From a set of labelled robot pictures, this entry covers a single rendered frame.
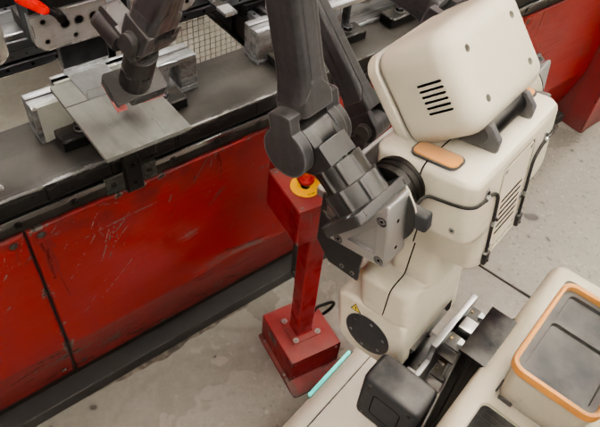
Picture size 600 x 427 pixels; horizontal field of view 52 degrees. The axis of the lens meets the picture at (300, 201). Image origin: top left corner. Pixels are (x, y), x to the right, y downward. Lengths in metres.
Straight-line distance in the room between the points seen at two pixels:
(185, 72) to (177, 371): 0.97
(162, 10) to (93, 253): 0.76
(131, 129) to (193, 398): 1.01
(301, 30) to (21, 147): 0.84
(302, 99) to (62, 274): 0.92
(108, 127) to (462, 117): 0.71
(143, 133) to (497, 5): 0.68
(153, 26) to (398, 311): 0.64
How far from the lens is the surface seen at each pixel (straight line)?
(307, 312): 1.86
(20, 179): 1.38
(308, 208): 1.39
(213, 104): 1.50
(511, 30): 0.93
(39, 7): 1.23
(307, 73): 0.79
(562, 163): 3.00
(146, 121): 1.26
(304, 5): 0.76
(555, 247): 2.61
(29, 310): 1.61
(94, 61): 1.42
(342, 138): 0.83
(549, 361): 1.13
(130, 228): 1.55
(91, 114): 1.30
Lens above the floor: 1.79
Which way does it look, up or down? 47 degrees down
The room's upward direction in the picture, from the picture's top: 6 degrees clockwise
